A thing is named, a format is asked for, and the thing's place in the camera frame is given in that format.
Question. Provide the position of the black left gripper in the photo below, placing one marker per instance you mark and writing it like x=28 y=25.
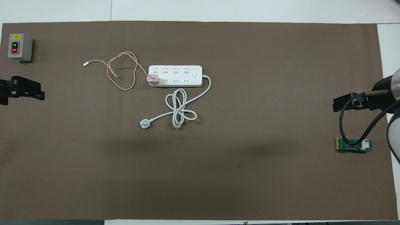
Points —
x=26 y=87

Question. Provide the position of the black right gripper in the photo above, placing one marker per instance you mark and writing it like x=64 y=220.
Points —
x=368 y=101

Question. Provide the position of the pink charger adapter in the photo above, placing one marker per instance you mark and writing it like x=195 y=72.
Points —
x=153 y=80

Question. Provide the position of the green yellow sponge block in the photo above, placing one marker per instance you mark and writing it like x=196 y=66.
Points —
x=351 y=149

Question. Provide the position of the brown table mat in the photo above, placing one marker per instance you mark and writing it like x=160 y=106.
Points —
x=218 y=175

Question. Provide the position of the grey on-off switch box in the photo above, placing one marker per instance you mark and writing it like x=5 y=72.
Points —
x=19 y=47

